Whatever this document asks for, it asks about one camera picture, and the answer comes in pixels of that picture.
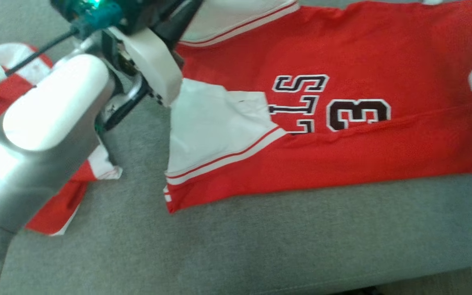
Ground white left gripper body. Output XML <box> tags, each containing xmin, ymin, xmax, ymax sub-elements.
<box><xmin>97</xmin><ymin>28</ymin><xmax>183</xmax><ymax>132</ymax></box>

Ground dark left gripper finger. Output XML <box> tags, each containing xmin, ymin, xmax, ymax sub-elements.
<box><xmin>154</xmin><ymin>0</ymin><xmax>204</xmax><ymax>43</ymax></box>

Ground red lettered jersey white sleeves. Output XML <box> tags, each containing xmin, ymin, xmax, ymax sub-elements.
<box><xmin>163</xmin><ymin>0</ymin><xmax>472</xmax><ymax>214</ymax></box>

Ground grey fabric sofa seat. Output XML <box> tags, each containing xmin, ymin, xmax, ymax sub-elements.
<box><xmin>0</xmin><ymin>0</ymin><xmax>472</xmax><ymax>295</ymax></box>

